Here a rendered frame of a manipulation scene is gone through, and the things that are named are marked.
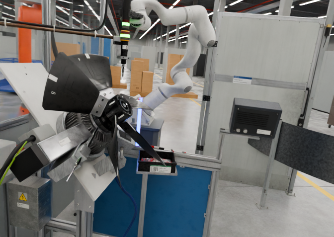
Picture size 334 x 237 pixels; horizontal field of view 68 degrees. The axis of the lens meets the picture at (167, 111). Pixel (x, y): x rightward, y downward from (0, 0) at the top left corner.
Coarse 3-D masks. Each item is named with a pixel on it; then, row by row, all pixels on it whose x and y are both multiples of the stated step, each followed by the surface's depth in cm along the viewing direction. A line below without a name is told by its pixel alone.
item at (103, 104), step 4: (100, 96) 104; (100, 100) 105; (104, 100) 106; (96, 104) 104; (100, 104) 105; (104, 104) 107; (96, 108) 104; (100, 108) 106; (92, 112) 103; (100, 112) 107
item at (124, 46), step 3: (123, 42) 113; (126, 42) 114; (123, 45) 114; (126, 45) 114; (123, 48) 114; (126, 48) 114; (123, 51) 114; (126, 51) 115; (123, 54) 115; (126, 54) 115; (123, 60) 116; (123, 63) 116
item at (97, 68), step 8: (72, 56) 118; (80, 56) 120; (96, 56) 126; (80, 64) 118; (88, 64) 120; (96, 64) 122; (104, 64) 125; (88, 72) 118; (96, 72) 119; (104, 72) 121; (96, 80) 116; (104, 80) 118; (104, 88) 116
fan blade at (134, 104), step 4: (124, 96) 143; (128, 96) 145; (128, 100) 138; (132, 100) 140; (136, 100) 144; (132, 104) 131; (136, 104) 134; (140, 104) 137; (144, 104) 143; (132, 108) 124; (136, 108) 127; (140, 108) 130; (144, 108) 134; (148, 108) 138
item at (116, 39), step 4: (116, 36) 112; (112, 40) 113; (116, 40) 112; (116, 44) 112; (120, 44) 113; (116, 48) 114; (120, 48) 114; (116, 52) 114; (120, 52) 114; (116, 56) 115; (120, 56) 113; (124, 56) 114
